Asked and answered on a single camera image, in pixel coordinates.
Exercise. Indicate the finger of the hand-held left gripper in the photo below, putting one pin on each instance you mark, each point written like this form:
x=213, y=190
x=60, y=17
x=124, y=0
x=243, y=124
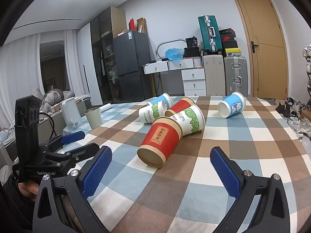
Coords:
x=83, y=150
x=73, y=136

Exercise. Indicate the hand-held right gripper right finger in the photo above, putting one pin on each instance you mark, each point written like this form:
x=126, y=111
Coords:
x=224, y=172

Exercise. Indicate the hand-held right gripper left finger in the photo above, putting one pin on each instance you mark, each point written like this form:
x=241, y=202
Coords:
x=97, y=172

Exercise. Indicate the red paper cup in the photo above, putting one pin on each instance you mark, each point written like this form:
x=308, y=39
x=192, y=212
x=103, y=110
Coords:
x=161, y=138
x=181, y=105

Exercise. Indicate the person's left forearm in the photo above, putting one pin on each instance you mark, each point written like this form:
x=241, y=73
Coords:
x=14, y=208

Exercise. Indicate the white green-leaf paper cup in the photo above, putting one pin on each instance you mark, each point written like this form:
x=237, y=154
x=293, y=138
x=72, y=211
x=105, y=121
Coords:
x=150, y=114
x=192, y=120

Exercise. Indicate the blue paper cup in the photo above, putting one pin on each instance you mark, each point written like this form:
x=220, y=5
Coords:
x=233, y=105
x=162, y=99

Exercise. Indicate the person's left hand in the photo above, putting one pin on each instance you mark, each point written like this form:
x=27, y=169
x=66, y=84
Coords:
x=28, y=190

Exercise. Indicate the white electric kettle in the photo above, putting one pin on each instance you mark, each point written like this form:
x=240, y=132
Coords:
x=70, y=114

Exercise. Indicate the grey-green tumbler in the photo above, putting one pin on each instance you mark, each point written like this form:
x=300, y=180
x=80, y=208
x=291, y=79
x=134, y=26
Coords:
x=93, y=119

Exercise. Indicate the checked tablecloth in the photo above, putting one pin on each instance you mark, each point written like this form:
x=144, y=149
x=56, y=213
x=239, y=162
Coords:
x=243, y=138

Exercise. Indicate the grey down jacket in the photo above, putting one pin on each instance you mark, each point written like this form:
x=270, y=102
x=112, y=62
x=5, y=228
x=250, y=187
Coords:
x=54, y=97

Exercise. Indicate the white paper roll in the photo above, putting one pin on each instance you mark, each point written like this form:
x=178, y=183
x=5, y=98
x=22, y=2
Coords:
x=105, y=107

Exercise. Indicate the white curtain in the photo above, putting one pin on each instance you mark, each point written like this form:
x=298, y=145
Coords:
x=19, y=77
x=75, y=65

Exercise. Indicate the white wardrobe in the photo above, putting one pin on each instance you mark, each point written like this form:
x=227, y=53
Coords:
x=90, y=65

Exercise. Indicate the pile of shoes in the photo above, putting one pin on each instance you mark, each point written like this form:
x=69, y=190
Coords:
x=296, y=116

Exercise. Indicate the black refrigerator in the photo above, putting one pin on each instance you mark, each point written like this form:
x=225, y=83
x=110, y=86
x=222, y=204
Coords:
x=131, y=65

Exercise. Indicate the silver suitcase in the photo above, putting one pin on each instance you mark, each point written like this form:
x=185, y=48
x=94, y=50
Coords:
x=235, y=76

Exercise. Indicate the white desk with drawers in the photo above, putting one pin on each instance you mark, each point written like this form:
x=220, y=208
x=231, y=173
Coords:
x=193, y=80

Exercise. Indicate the white suitcase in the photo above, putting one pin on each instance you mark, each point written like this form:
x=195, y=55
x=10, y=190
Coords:
x=213, y=75

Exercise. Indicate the dark glass-door cabinet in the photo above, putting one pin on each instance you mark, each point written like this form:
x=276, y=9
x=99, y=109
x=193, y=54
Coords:
x=107, y=41

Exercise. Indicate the yellow and black shoe box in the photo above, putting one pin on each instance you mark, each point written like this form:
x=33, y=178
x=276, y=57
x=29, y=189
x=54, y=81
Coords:
x=232, y=52

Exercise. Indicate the large black shoe box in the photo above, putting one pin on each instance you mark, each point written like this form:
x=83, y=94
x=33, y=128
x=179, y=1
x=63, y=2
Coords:
x=229, y=44

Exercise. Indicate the blue plastic bag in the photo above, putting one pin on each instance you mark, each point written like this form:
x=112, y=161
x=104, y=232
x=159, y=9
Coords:
x=174, y=53

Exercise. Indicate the cardboard box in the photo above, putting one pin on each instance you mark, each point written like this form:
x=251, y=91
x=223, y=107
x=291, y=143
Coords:
x=142, y=25

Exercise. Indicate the black bag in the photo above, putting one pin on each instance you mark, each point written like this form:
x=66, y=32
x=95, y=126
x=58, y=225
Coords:
x=192, y=46

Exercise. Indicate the shoe rack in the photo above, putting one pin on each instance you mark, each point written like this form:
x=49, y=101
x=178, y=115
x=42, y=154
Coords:
x=308, y=70

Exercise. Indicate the wooden door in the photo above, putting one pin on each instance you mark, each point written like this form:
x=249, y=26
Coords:
x=264, y=46

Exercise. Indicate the red and black shoe box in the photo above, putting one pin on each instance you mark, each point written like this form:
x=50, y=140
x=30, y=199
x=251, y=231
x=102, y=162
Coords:
x=228, y=38

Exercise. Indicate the teal suitcase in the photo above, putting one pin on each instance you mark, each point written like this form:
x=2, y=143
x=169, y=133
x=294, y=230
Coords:
x=210, y=36

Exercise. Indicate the curved metal frame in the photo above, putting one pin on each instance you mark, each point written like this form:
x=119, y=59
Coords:
x=167, y=41

